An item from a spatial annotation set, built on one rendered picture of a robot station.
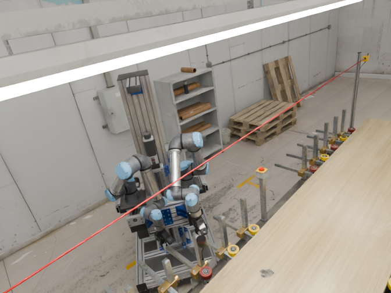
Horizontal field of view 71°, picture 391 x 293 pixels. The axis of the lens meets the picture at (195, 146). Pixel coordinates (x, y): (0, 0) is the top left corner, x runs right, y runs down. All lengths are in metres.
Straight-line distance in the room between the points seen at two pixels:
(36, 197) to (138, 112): 2.27
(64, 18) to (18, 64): 0.15
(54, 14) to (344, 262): 1.91
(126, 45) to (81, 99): 3.19
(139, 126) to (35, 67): 1.69
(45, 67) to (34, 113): 3.13
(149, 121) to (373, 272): 1.84
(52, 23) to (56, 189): 3.54
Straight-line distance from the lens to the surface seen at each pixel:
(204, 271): 1.94
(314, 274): 1.94
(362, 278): 1.99
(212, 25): 1.01
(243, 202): 2.11
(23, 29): 0.72
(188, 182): 2.37
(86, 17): 0.77
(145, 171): 2.01
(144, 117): 2.29
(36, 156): 3.95
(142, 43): 0.82
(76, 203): 4.34
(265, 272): 1.90
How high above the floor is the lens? 2.41
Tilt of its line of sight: 26 degrees down
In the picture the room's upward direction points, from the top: 10 degrees counter-clockwise
